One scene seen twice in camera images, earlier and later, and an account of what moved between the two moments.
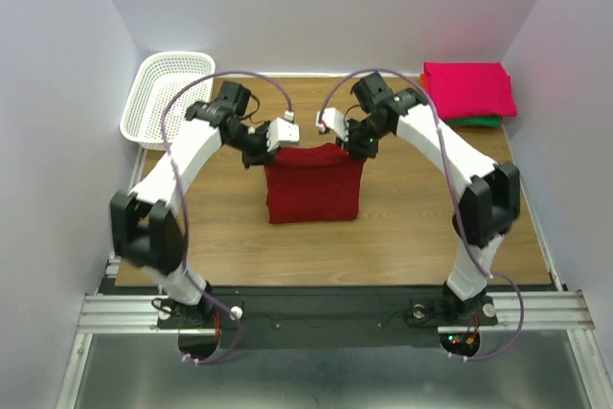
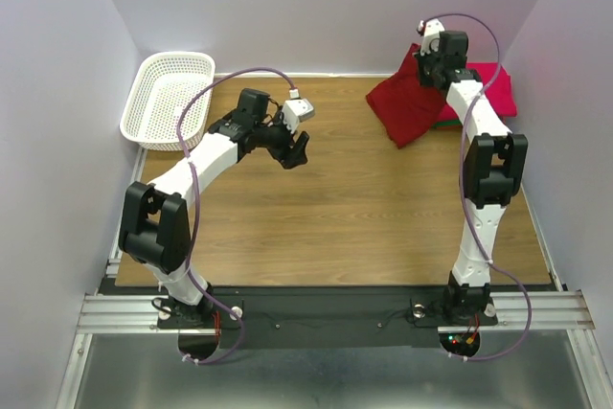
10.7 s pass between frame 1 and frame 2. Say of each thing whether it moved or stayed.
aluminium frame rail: stayed
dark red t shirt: moved
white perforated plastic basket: stayed
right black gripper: moved
